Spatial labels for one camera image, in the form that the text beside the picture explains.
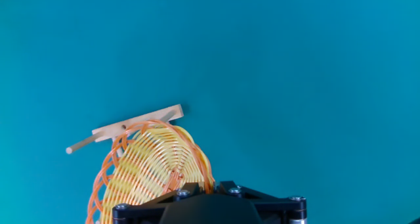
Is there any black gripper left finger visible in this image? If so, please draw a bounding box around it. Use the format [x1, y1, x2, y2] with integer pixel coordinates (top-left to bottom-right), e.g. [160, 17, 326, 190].
[112, 181, 207, 224]

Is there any green table mat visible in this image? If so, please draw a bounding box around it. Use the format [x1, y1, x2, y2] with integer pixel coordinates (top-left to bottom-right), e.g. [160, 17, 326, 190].
[0, 0, 420, 224]

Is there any wooden peg dish rack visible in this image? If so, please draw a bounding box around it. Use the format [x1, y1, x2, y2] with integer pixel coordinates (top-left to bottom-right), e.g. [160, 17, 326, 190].
[65, 104, 184, 155]

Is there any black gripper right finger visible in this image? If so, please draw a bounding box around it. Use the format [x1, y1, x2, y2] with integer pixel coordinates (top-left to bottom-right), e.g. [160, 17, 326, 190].
[215, 180, 308, 224]

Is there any orange yellow wicker basket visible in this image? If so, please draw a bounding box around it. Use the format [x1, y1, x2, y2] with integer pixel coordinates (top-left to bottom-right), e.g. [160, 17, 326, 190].
[85, 118, 216, 224]

